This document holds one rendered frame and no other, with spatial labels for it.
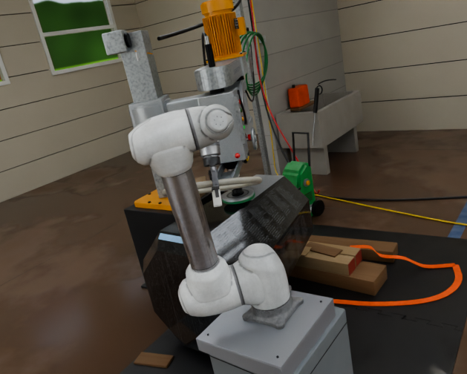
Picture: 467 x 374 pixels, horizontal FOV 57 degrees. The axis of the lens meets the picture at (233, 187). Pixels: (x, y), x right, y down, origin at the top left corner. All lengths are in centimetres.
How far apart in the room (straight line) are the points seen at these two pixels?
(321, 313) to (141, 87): 225
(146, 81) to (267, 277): 212
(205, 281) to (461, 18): 600
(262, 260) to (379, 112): 611
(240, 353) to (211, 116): 81
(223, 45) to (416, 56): 442
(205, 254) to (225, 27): 205
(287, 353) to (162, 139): 80
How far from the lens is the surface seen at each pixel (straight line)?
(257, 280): 155
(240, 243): 252
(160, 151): 127
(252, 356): 154
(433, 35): 707
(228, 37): 317
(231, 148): 260
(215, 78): 251
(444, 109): 720
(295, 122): 552
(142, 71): 332
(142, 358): 309
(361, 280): 321
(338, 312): 179
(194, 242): 144
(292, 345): 154
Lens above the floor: 186
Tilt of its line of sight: 19 degrees down
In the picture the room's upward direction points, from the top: 12 degrees counter-clockwise
